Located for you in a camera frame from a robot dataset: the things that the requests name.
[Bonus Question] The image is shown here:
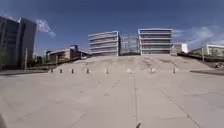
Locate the row of short bollards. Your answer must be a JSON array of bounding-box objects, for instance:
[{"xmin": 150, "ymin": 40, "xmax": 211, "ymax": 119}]
[{"xmin": 48, "ymin": 67, "xmax": 178, "ymax": 75}]

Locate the paved ramp mound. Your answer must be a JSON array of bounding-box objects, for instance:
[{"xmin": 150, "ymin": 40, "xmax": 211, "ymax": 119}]
[{"xmin": 52, "ymin": 54, "xmax": 214, "ymax": 73}]

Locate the white banded building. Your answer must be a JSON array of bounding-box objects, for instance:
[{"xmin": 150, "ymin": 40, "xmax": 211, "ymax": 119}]
[
  {"xmin": 87, "ymin": 30, "xmax": 121, "ymax": 57},
  {"xmin": 137, "ymin": 27, "xmax": 174, "ymax": 56}
]

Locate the grey concrete slab plaza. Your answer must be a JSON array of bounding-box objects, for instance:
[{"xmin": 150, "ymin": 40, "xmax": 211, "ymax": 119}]
[{"xmin": 0, "ymin": 68, "xmax": 224, "ymax": 128}]

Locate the low brown building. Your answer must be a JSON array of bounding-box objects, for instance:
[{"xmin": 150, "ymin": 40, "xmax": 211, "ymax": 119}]
[{"xmin": 44, "ymin": 44, "xmax": 92, "ymax": 64}]

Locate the small white building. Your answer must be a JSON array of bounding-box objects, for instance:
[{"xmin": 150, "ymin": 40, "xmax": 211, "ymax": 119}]
[{"xmin": 172, "ymin": 43, "xmax": 189, "ymax": 55}]

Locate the pole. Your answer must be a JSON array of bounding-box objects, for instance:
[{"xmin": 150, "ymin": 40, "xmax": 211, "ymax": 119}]
[
  {"xmin": 24, "ymin": 47, "xmax": 29, "ymax": 71},
  {"xmin": 200, "ymin": 44, "xmax": 206, "ymax": 63}
]

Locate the tall dark building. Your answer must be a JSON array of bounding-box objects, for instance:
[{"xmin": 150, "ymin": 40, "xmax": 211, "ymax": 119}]
[{"xmin": 0, "ymin": 15, "xmax": 38, "ymax": 70}]

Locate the low white building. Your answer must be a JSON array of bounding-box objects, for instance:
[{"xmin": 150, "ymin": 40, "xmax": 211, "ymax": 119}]
[{"xmin": 191, "ymin": 43, "xmax": 224, "ymax": 58}]

